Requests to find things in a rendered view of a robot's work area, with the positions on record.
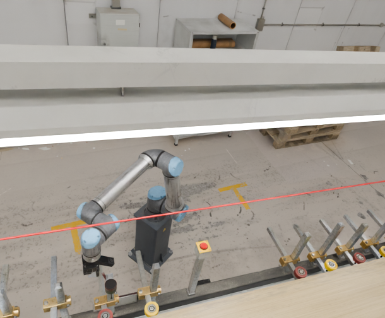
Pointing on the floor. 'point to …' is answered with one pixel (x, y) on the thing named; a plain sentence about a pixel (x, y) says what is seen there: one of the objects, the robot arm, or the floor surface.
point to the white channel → (176, 67)
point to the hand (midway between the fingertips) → (98, 274)
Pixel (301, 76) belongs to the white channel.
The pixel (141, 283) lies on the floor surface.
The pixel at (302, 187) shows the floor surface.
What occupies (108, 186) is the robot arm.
